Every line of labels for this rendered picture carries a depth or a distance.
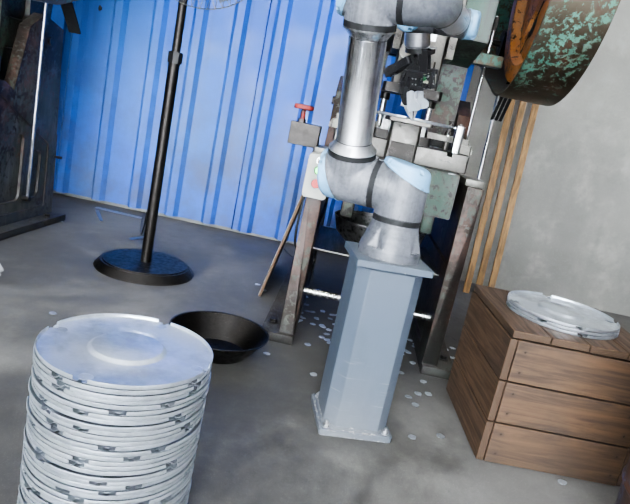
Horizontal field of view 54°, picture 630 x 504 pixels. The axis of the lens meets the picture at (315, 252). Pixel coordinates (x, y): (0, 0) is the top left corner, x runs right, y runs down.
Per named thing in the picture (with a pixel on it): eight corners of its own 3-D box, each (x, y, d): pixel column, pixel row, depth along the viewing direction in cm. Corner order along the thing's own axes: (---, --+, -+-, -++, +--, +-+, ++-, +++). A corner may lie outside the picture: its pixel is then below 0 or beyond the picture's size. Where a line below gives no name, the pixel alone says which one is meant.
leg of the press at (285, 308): (292, 346, 203) (351, 64, 182) (258, 338, 203) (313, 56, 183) (313, 275, 292) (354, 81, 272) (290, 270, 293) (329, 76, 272)
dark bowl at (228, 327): (256, 382, 172) (260, 359, 170) (151, 359, 172) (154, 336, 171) (271, 343, 201) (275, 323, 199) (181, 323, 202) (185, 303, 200)
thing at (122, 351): (235, 344, 117) (235, 340, 117) (169, 409, 89) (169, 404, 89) (97, 305, 122) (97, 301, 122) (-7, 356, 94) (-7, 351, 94)
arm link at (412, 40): (399, 32, 178) (417, 29, 182) (398, 49, 180) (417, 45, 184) (419, 33, 173) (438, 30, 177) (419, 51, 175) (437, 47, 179)
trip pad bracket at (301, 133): (309, 184, 197) (322, 123, 192) (280, 178, 197) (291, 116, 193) (311, 182, 203) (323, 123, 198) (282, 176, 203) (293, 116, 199)
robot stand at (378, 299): (391, 443, 154) (435, 272, 144) (318, 434, 151) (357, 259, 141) (375, 407, 172) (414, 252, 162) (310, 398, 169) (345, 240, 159)
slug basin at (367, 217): (425, 269, 209) (432, 241, 207) (326, 248, 210) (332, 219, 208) (416, 248, 242) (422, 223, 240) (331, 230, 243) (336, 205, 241)
